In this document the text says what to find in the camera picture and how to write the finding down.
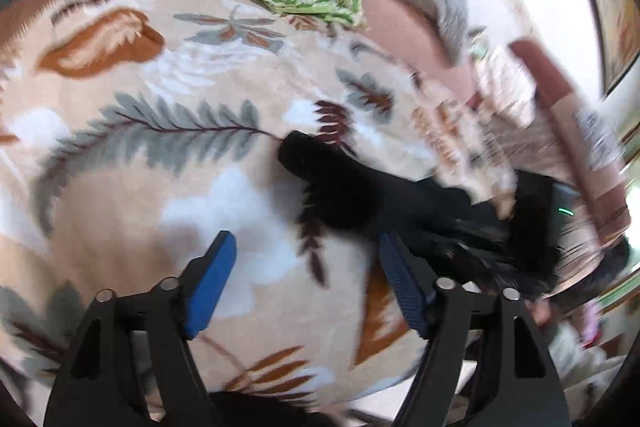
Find person's right hand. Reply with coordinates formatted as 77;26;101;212
532;297;557;327

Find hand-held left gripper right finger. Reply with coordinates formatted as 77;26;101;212
378;233;571;427

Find black pants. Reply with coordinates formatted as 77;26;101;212
277;131;483;255

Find leaf-printed fleece blanket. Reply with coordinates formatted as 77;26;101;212
0;0;526;418

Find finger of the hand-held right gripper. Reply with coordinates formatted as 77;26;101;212
440;249;526;295
450;214;518;253

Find striped floral pillow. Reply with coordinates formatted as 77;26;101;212
410;97;591;208

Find small white green cloth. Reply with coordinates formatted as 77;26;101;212
467;27;493;60

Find pink bed sheet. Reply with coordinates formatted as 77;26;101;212
357;0;482;105

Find cream printed garment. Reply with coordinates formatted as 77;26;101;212
470;44;541;128

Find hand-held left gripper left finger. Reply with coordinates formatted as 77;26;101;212
44;230;237;427

